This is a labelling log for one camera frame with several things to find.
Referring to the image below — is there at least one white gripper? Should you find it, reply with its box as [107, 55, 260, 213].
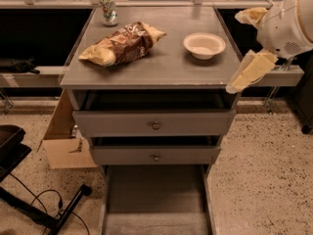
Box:
[226, 0, 313, 94]

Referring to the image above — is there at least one brown chip bag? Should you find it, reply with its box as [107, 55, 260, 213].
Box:
[79, 22, 166, 67]

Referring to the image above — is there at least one grey drawer cabinet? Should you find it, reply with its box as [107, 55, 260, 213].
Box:
[61, 7, 239, 152]

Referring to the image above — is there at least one top grey drawer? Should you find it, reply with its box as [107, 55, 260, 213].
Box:
[72, 110, 235, 137]

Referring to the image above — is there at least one middle grey drawer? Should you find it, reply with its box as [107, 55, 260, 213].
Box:
[91, 146, 220, 165]

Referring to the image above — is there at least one bottom grey open drawer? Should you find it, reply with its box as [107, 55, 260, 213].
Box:
[99, 164, 215, 235]

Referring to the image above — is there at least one white paper bowl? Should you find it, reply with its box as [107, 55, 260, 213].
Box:
[183, 32, 226, 60]

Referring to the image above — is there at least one cardboard box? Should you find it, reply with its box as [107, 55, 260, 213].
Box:
[41, 90, 97, 169]

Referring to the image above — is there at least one grey horizontal rail beam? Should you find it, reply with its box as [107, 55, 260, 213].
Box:
[0, 66, 304, 88]

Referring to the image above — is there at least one black object on rail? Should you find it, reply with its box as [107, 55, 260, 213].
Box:
[0, 59, 40, 74]

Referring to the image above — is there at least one black cable on floor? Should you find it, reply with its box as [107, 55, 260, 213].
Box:
[6, 171, 91, 235]

